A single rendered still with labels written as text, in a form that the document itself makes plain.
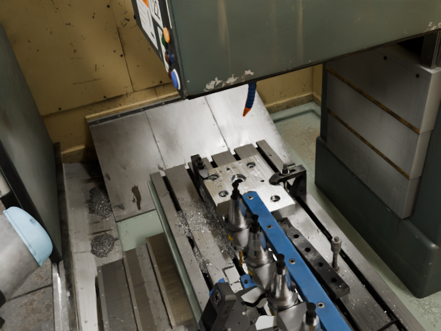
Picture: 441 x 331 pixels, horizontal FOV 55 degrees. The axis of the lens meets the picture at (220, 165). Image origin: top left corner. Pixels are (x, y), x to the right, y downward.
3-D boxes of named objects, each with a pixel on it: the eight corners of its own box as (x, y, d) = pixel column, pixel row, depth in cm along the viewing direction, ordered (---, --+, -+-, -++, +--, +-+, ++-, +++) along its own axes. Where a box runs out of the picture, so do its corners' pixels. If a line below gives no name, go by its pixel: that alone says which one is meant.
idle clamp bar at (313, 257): (334, 309, 113) (335, 294, 109) (282, 245, 133) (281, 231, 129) (349, 301, 114) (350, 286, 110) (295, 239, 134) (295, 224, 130)
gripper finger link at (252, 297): (275, 289, 91) (241, 314, 88) (274, 272, 88) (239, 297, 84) (285, 299, 89) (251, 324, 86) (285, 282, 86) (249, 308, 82)
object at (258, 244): (271, 256, 88) (270, 234, 84) (251, 262, 88) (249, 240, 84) (264, 241, 92) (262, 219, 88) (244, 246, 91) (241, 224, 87)
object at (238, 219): (249, 222, 97) (248, 200, 93) (230, 226, 96) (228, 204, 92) (244, 209, 100) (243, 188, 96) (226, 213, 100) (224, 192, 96)
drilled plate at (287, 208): (228, 237, 132) (227, 226, 129) (200, 183, 154) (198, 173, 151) (294, 214, 137) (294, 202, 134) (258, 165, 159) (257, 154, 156)
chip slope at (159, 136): (122, 249, 177) (105, 203, 161) (102, 162, 228) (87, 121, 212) (312, 184, 195) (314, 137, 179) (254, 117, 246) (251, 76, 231)
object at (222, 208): (220, 220, 101) (220, 217, 100) (213, 206, 105) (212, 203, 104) (247, 211, 102) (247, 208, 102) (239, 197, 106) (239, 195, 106)
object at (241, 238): (237, 253, 92) (237, 250, 92) (229, 236, 96) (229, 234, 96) (267, 242, 94) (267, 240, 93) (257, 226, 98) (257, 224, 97)
